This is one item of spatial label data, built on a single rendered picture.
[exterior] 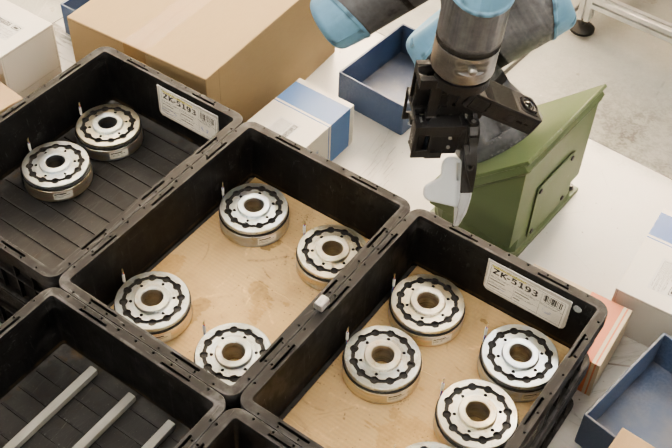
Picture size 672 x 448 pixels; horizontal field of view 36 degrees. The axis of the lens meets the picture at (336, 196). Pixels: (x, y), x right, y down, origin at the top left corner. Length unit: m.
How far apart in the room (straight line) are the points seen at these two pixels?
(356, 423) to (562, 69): 2.07
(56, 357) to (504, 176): 0.69
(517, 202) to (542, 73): 1.66
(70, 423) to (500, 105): 0.66
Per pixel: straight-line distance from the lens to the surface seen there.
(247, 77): 1.78
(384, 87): 1.96
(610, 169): 1.88
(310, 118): 1.76
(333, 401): 1.34
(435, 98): 1.20
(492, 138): 1.62
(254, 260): 1.48
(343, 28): 1.21
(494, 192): 1.59
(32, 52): 1.85
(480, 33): 1.12
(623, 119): 3.10
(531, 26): 1.59
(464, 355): 1.40
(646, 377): 1.60
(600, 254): 1.73
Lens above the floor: 1.96
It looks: 46 degrees down
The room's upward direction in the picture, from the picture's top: 2 degrees clockwise
